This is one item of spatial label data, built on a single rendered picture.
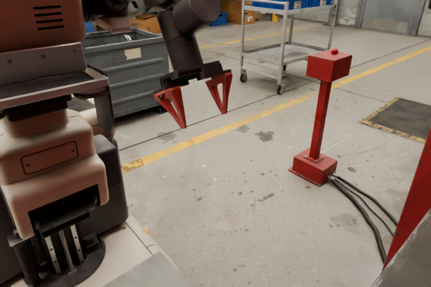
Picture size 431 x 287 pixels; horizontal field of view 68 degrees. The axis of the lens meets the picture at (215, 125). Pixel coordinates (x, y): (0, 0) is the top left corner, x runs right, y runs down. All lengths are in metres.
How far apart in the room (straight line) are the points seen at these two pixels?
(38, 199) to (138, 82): 2.08
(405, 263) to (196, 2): 0.49
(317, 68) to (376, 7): 6.09
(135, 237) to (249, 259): 0.57
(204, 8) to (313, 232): 1.48
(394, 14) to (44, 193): 7.43
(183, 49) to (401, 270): 0.47
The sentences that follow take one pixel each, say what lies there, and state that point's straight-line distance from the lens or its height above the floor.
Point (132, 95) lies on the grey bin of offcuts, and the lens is 2.84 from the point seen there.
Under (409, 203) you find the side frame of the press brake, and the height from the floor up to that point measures 0.66.
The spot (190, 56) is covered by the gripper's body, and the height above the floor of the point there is 1.11.
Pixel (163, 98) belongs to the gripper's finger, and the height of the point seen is 1.04.
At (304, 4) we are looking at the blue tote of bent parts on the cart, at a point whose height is 0.89.
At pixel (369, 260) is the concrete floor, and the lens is 1.80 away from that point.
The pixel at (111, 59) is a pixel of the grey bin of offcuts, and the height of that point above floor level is 0.59.
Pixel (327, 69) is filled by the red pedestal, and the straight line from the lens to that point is 1.85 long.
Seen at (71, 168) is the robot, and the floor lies 0.80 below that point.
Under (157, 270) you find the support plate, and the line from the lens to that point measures 0.32.
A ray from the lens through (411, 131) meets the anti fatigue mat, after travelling 3.11.
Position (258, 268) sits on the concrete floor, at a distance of 1.63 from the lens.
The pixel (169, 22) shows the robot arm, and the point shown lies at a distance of 0.59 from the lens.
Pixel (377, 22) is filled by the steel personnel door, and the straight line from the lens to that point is 7.92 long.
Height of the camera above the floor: 1.25
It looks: 27 degrees down
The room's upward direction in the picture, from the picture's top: straight up
